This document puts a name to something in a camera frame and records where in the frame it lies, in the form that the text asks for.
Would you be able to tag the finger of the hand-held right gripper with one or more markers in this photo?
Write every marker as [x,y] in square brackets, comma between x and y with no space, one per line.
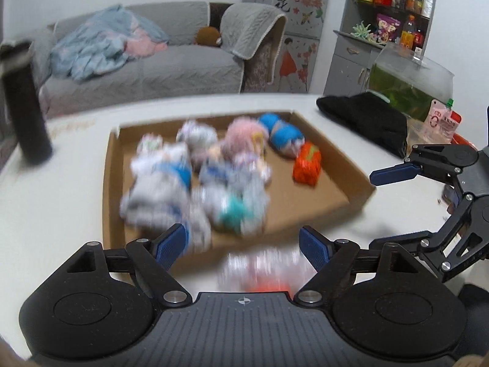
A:
[393,172]
[458,233]

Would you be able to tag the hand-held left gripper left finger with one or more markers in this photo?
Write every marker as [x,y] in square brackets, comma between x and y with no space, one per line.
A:
[172,242]

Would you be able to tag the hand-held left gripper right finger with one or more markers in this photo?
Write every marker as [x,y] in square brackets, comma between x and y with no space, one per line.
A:
[314,247]

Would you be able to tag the cardboard box tray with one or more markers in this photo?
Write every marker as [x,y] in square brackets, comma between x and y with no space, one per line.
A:
[305,202]

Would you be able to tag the white red cloth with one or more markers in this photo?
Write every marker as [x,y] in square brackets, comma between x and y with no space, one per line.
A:
[263,271]

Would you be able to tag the white blue towel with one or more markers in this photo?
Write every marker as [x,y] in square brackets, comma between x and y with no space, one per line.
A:
[156,187]

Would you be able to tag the clear plastic bag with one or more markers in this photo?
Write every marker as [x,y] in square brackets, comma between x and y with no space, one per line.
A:
[419,133]

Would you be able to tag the black cloth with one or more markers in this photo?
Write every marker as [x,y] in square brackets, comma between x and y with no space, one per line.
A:
[366,122]

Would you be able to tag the teal rolled socks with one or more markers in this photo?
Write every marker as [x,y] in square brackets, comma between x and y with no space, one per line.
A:
[232,211]

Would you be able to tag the orange red rolled cloth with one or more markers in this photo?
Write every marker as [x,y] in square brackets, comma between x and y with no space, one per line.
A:
[307,164]

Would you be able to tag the grey blue rolled cloth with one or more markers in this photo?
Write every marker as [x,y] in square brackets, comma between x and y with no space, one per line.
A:
[223,174]

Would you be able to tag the glass fish tank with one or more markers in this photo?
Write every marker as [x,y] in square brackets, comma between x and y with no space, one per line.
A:
[412,84]

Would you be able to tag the white grey rolled socks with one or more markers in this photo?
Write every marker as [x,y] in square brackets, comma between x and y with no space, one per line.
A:
[195,134]

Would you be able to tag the grey shelf cabinet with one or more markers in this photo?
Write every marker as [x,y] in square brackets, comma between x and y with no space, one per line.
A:
[347,65]

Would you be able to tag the blue rolled socks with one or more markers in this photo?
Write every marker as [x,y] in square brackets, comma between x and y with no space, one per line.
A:
[282,132]

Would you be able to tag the pink fuzzy rolled socks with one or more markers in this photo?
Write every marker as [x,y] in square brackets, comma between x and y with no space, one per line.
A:
[242,137]

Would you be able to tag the red sauce bottle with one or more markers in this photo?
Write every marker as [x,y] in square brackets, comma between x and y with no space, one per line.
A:
[419,39]

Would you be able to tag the orange drink bottle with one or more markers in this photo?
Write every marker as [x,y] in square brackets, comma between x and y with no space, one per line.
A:
[408,34]

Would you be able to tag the purple snack bag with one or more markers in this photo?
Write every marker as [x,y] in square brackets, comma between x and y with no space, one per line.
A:
[387,27]

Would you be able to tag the green artificial plant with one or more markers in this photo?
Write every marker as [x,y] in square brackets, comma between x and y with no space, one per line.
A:
[362,30]

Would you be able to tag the grey sofa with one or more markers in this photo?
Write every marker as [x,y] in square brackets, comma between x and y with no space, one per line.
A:
[183,72]

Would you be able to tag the floral printed wardrobe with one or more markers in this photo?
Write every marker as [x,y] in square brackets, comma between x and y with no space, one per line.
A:
[298,26]

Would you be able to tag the black water bottle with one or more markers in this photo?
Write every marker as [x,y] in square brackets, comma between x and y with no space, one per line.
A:
[30,122]

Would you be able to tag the pink cloth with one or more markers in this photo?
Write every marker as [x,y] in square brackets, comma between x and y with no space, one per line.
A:
[145,44]

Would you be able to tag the light blue blanket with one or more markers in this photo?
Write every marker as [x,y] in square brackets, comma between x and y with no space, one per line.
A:
[95,49]

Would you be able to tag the brown plush toy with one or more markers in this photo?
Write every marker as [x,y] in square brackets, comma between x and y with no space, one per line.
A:
[208,36]

